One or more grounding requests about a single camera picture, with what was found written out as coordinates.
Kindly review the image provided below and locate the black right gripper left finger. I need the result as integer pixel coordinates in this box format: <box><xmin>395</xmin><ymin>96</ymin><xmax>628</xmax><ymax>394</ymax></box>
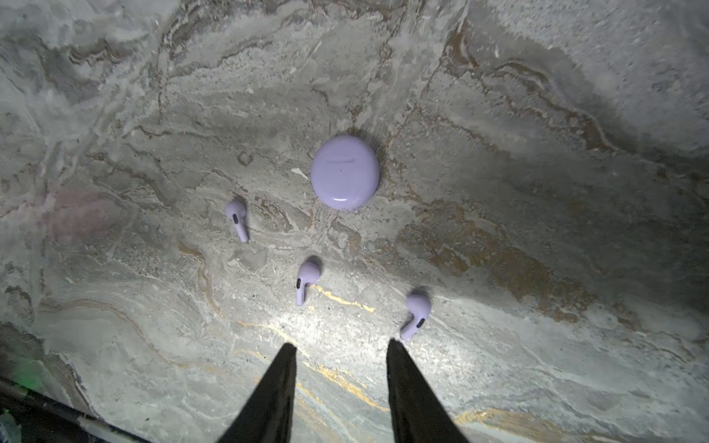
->
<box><xmin>218</xmin><ymin>343</ymin><xmax>297</xmax><ymax>443</ymax></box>

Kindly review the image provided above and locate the purple earbud charging case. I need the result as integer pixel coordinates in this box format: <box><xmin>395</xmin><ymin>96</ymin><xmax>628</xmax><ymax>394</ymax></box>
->
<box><xmin>310</xmin><ymin>136</ymin><xmax>380</xmax><ymax>210</ymax></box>

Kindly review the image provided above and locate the purple earbud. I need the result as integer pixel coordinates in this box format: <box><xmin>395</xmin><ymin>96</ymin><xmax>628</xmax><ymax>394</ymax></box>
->
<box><xmin>400</xmin><ymin>293</ymin><xmax>432</xmax><ymax>341</ymax></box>
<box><xmin>225</xmin><ymin>199</ymin><xmax>249</xmax><ymax>243</ymax></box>
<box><xmin>295</xmin><ymin>261</ymin><xmax>321</xmax><ymax>306</ymax></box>

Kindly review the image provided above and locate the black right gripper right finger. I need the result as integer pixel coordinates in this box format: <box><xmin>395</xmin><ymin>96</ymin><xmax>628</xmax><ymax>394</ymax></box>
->
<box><xmin>386</xmin><ymin>339</ymin><xmax>468</xmax><ymax>443</ymax></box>

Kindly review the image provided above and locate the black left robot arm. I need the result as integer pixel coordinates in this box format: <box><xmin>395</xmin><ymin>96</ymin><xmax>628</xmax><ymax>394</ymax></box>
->
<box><xmin>1</xmin><ymin>378</ymin><xmax>145</xmax><ymax>442</ymax></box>

